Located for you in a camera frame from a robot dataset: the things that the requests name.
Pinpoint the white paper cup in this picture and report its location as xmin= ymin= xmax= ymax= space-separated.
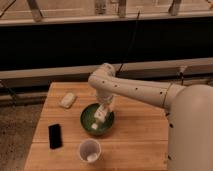
xmin=78 ymin=138 xmax=102 ymax=164

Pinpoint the green ceramic bowl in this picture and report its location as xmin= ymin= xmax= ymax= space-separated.
xmin=80 ymin=103 xmax=114 ymax=136

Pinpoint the white plastic bottle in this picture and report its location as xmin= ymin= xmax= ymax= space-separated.
xmin=91 ymin=105 xmax=108 ymax=130

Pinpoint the black hanging cable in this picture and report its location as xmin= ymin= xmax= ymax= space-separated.
xmin=114 ymin=9 xmax=141 ymax=75

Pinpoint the black rectangular phone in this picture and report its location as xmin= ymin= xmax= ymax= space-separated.
xmin=48 ymin=124 xmax=62 ymax=149

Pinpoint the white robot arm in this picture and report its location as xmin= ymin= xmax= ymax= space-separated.
xmin=88 ymin=63 xmax=213 ymax=171

